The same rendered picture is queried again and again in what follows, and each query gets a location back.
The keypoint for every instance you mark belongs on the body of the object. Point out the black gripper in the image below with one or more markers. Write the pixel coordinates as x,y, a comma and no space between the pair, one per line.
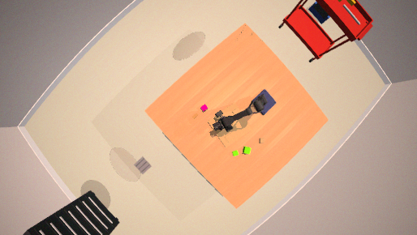
219,114

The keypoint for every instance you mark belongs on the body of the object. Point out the green block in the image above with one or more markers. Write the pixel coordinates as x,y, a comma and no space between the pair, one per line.
246,149

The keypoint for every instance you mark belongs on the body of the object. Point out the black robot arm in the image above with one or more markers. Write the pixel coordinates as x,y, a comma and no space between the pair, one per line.
226,122

